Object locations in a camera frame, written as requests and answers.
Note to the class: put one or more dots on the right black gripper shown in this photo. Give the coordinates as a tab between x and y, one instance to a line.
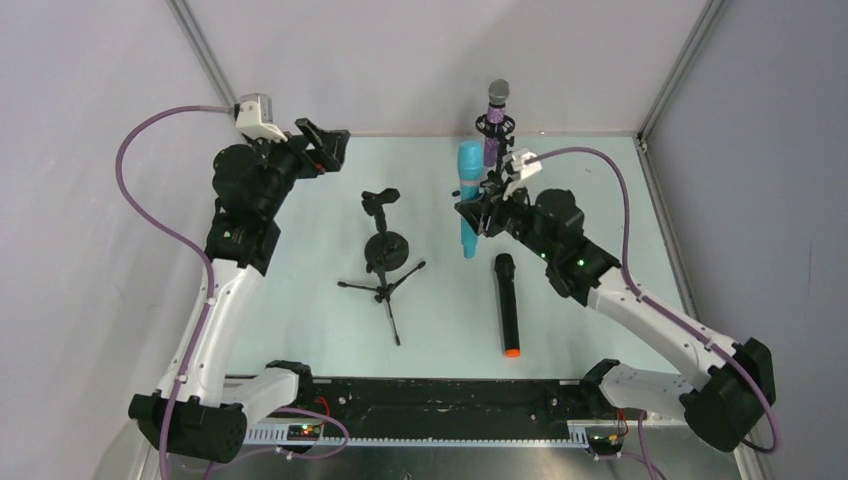
487	211

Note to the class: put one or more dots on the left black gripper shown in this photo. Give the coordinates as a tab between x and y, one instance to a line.
313	148

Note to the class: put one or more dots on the turquoise microphone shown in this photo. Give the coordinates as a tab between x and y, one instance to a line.
470	167

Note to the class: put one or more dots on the black tripod shock-mount stand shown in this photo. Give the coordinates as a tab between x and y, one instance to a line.
505	136

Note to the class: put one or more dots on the purple glitter microphone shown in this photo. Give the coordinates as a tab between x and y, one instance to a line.
498	93

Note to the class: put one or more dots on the black round-base mic stand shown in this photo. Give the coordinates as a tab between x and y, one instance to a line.
386	250

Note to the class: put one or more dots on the black small tripod stand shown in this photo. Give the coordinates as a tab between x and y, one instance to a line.
383	292

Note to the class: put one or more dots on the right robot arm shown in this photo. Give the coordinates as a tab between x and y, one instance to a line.
579	269

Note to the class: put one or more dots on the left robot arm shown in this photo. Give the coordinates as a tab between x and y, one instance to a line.
190	413

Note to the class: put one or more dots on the black microphone orange end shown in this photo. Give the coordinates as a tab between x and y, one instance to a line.
504	270

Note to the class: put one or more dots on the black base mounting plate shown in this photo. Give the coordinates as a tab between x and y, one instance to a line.
456	410

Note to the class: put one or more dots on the right circuit board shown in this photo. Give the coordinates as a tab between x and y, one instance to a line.
604	446

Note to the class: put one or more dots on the circuit board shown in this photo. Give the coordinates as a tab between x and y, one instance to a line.
604	446
304	433

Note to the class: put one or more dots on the left circuit board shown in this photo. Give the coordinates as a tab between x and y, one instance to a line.
304	433

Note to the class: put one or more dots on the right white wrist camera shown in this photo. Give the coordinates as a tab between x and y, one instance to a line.
520	165

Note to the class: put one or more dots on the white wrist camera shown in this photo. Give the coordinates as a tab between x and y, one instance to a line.
254	118
520	165

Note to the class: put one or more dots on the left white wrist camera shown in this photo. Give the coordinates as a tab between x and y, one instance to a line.
254	118

